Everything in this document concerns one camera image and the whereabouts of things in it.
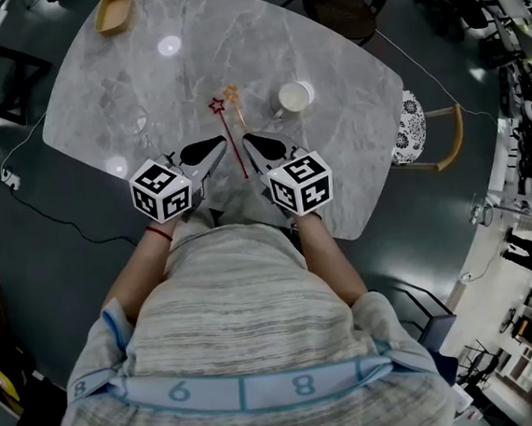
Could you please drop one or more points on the black office chair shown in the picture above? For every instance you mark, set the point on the black office chair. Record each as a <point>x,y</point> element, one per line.
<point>456,2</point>

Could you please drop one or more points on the white cup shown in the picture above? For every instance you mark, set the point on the white cup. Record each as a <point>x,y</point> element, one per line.
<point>293,98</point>

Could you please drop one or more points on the person's striped grey shirt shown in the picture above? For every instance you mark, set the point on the person's striped grey shirt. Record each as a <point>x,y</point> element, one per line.
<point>243,312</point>

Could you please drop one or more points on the white power strip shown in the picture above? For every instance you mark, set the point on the white power strip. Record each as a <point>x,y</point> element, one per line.
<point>11,179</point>

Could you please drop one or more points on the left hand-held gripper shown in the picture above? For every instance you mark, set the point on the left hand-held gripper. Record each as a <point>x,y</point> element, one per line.
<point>161,191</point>

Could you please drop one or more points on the dark wooden chair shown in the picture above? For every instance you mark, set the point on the dark wooden chair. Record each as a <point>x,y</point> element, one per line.
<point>340,8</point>

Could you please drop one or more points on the light wooden chair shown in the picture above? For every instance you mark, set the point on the light wooden chair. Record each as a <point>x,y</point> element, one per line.
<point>453,142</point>

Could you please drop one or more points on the red star stick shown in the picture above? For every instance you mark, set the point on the red star stick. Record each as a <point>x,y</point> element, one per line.
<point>232,142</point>

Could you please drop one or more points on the orange star stick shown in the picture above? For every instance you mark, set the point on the orange star stick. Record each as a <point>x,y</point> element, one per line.
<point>233,95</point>

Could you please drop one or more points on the person's left forearm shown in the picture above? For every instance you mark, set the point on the person's left forearm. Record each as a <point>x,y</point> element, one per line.
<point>143,271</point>

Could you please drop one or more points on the person's right forearm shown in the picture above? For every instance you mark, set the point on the person's right forearm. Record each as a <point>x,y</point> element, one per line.
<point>328,257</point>

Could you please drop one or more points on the black metal bench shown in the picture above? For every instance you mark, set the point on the black metal bench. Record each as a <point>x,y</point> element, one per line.
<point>10,87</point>

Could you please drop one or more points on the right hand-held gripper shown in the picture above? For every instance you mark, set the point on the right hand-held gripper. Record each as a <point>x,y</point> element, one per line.
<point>300,183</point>

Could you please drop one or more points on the black and white floral cushion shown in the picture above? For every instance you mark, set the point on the black and white floral cushion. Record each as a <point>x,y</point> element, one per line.
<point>410,128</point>

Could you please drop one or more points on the dark blue chair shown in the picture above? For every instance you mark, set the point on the dark blue chair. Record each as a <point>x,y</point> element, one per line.
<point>428,320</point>

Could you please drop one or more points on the yellow oval tray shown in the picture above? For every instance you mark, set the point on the yellow oval tray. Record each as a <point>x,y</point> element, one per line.
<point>113,13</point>

